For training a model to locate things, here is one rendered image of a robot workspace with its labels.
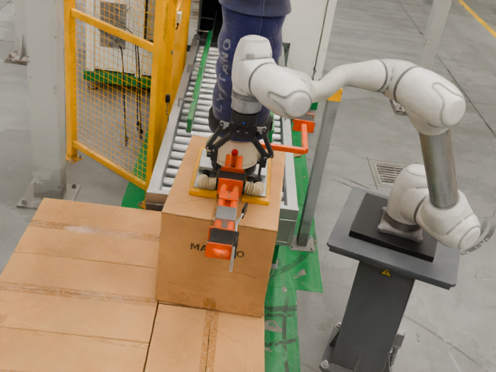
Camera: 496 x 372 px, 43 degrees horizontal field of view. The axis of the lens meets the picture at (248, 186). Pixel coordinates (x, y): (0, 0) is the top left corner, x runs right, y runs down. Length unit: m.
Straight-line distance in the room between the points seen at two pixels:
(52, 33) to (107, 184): 1.09
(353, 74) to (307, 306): 1.65
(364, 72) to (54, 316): 1.34
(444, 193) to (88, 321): 1.31
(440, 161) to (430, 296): 1.59
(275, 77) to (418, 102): 0.53
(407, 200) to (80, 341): 1.30
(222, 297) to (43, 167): 1.77
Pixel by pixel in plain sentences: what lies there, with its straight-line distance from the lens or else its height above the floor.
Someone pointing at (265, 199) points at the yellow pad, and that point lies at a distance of 2.23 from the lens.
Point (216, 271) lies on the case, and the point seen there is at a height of 0.73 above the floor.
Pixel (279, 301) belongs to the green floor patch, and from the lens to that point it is 3.28.
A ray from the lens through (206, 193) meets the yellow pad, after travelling 2.22.
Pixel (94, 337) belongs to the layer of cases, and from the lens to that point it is 2.25.
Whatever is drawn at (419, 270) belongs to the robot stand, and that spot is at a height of 0.75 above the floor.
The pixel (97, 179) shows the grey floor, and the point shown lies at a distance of 4.09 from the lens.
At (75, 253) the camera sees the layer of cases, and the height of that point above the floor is 0.54.
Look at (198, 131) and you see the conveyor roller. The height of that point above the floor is 0.55.
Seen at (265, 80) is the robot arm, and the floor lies 1.57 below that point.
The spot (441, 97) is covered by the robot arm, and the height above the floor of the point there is 1.50.
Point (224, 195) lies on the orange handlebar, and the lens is 1.98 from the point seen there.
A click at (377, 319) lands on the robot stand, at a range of 2.78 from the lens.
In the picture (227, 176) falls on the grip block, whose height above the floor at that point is 1.09.
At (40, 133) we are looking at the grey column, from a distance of 3.67.
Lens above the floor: 2.15
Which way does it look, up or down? 31 degrees down
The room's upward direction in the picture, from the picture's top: 9 degrees clockwise
